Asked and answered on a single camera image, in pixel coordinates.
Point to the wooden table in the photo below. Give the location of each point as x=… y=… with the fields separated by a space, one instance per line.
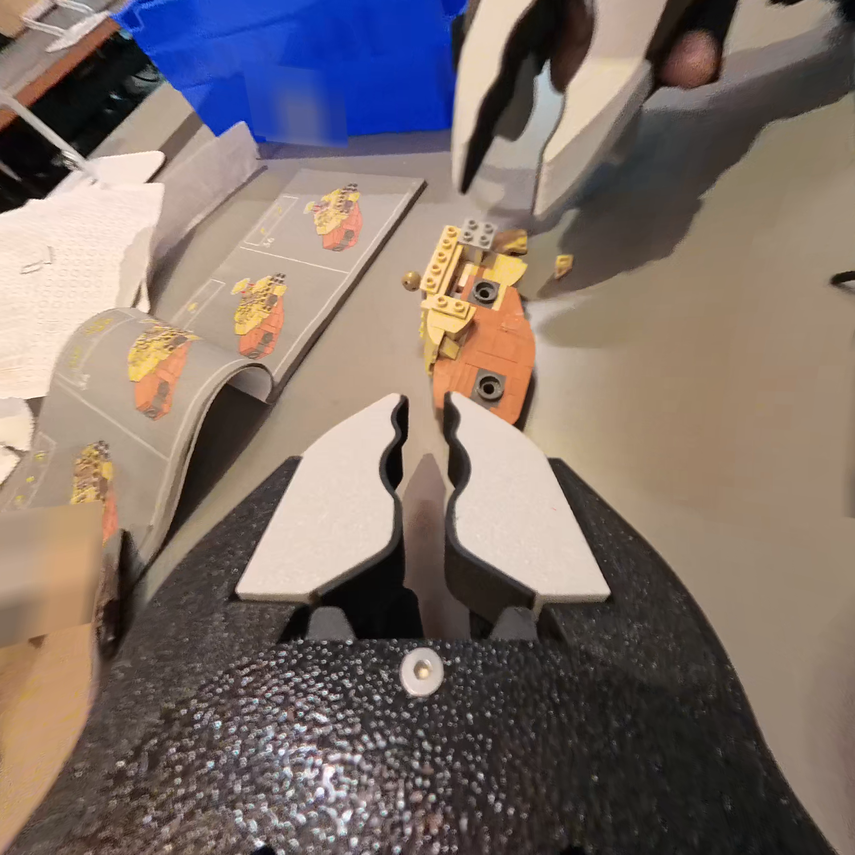
x=60 y=53

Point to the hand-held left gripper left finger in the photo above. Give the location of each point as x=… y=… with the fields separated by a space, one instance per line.
x=320 y=521

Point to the tan and orange brick model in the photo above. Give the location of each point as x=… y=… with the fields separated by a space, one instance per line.
x=494 y=340

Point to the plain white paper sheet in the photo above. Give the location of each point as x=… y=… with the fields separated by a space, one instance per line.
x=133 y=165

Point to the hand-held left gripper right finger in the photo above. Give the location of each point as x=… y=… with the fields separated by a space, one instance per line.
x=528 y=528

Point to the metal rod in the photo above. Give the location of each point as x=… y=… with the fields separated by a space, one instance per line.
x=40 y=127

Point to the white printed paper bag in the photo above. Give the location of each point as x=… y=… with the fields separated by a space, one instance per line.
x=67 y=280

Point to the grey instruction booklet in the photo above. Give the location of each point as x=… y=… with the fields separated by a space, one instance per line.
x=374 y=220

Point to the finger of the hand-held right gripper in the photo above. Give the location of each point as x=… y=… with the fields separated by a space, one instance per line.
x=601 y=113
x=477 y=60

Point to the small tan wedge brick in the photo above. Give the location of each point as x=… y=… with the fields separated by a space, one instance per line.
x=563 y=266

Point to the person's right hand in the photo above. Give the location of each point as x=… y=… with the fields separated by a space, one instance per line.
x=694 y=60

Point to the blue plastic bin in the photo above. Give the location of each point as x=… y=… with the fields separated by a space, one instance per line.
x=200 y=53

